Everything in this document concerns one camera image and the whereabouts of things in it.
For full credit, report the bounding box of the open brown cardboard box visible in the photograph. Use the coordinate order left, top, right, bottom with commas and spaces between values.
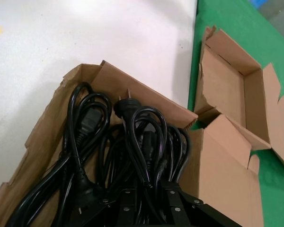
0, 60, 265, 227
193, 25, 284, 177

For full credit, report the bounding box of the green table cloth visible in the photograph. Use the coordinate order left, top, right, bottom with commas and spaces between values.
187, 0, 284, 227

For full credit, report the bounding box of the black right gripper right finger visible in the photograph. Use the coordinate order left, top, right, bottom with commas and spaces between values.
165, 186, 242, 227

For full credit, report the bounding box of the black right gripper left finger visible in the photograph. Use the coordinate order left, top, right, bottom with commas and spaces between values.
97, 188, 140, 227

